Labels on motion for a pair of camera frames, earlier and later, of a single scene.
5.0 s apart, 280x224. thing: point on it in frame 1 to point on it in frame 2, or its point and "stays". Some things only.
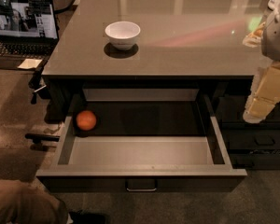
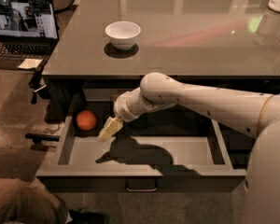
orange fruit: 86,120 stays
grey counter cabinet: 190,41 stays
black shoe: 81,217 stays
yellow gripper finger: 271,85 to 127,105
